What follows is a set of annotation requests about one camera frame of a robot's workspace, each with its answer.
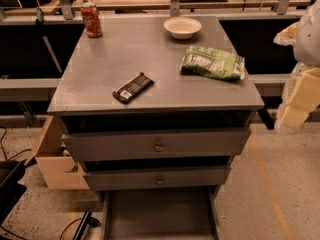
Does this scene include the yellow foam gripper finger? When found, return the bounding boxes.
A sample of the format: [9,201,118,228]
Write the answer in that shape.
[275,67,320,130]
[273,22,298,46]

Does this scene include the green jalapeno chip bag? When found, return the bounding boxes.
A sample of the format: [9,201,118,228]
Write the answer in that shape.
[180,46,245,80]

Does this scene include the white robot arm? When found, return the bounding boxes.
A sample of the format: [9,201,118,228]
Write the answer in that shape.
[274,0,320,133]

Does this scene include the grey drawer cabinet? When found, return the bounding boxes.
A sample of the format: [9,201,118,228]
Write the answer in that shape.
[46,15,265,240]

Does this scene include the grey middle drawer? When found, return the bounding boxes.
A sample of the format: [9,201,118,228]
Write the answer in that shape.
[84,166,231,191]

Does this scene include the grey drawer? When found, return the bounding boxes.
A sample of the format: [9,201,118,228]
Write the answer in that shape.
[102,187,222,240]
[84,166,231,191]
[63,128,250,162]

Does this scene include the grey top drawer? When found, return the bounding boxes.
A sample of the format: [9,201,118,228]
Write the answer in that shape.
[63,128,250,162]

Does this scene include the grey bottom drawer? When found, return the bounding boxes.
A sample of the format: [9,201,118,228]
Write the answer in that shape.
[102,187,222,240]

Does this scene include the white paper bowl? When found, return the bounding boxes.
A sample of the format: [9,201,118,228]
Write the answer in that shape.
[164,17,202,40]

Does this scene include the wooden workbench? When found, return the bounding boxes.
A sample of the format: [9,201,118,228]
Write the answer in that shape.
[2,0,280,15]

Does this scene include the black snack bar wrapper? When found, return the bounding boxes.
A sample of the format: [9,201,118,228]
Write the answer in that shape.
[113,72,154,104]

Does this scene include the red soda can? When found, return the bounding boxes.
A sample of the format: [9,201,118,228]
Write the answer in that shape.
[80,2,102,38]

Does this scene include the black power strip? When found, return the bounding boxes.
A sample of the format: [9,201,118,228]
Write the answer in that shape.
[72,211,101,240]

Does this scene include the wooden box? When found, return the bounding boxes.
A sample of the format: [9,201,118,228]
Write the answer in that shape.
[25,116,88,190]

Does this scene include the black equipment case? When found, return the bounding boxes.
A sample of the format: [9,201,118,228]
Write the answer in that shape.
[0,161,26,223]

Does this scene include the black floor cable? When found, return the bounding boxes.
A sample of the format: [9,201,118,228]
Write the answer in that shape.
[0,127,34,162]

